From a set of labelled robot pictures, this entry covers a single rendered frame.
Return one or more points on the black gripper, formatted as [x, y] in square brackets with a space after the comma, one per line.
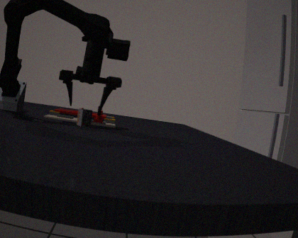
[91, 68]

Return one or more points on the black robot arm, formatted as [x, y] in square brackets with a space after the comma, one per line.
[96, 29]

